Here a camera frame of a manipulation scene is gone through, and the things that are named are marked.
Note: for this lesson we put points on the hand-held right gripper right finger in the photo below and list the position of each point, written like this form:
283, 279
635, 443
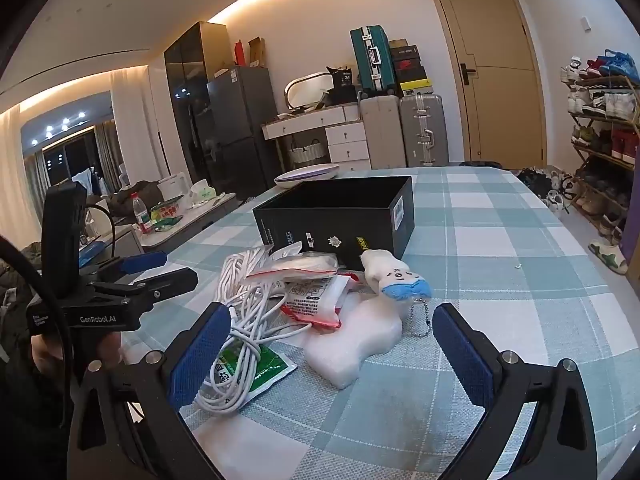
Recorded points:
462, 355

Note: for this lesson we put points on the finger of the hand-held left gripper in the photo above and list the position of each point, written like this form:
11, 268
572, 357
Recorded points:
145, 262
160, 285

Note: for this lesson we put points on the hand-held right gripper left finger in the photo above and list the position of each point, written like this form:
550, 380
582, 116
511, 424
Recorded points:
196, 355

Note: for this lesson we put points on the green printed packet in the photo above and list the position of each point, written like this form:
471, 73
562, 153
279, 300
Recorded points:
272, 370

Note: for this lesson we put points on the white foam piece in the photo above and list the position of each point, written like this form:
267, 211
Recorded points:
345, 355

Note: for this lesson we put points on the red-edged printed packet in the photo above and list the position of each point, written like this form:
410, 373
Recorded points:
312, 305

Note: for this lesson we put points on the black cardboard box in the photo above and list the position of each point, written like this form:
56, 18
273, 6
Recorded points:
325, 230

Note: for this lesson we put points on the person's left hand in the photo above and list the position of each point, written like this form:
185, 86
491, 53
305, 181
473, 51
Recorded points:
110, 347

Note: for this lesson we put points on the grey side table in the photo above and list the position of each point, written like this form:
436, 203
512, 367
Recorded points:
120, 242

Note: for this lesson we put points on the plastic water bottle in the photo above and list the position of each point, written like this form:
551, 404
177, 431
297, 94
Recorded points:
141, 215

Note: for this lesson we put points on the printed bowl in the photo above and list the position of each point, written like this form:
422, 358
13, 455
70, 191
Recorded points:
166, 212

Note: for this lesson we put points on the dark clothing pile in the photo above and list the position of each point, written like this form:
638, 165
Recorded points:
132, 197

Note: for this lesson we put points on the low white table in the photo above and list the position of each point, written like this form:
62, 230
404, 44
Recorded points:
200, 220

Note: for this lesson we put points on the green white tissue box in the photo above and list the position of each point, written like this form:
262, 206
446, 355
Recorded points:
201, 191

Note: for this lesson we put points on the grey curtain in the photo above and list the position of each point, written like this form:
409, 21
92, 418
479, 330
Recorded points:
107, 160

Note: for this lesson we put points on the grey fridge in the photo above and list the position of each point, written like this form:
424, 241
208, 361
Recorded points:
240, 125

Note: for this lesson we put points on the dark tall cabinet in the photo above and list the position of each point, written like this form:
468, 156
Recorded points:
187, 100

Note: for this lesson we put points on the white green slipper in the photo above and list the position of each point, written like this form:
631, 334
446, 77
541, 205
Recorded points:
607, 256

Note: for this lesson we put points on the white oval plate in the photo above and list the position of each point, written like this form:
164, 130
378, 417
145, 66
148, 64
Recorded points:
305, 175

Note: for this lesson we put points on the pile of shoes on floor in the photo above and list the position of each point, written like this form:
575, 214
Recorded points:
542, 187

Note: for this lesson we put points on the woven basket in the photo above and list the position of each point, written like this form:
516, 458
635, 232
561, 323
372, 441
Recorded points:
307, 152

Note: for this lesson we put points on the purple bag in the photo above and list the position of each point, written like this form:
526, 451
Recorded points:
632, 220

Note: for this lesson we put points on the silver suitcase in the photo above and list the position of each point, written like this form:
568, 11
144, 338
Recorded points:
422, 130

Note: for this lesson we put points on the red bag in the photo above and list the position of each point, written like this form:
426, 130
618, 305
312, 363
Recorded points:
240, 54

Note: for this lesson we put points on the beige suitcase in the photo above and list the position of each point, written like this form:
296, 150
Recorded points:
381, 132

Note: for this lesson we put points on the flat cardboard box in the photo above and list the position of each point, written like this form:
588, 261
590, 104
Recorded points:
257, 52

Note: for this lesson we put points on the oval mirror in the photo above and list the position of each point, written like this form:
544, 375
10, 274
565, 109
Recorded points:
310, 90

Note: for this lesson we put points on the white dresser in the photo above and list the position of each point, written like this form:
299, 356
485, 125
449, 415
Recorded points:
347, 135

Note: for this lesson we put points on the tan door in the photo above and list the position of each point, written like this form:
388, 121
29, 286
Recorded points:
500, 110

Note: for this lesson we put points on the wooden shoe rack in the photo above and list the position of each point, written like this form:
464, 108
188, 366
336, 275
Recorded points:
607, 152

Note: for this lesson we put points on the rows of shoes on rack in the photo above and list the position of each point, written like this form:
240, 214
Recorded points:
610, 105

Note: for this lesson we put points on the black red shoe box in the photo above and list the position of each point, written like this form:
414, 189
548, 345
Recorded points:
409, 64

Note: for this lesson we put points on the teal suitcase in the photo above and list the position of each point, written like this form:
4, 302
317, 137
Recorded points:
370, 60

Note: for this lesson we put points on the tan shoe box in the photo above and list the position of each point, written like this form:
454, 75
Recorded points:
402, 43

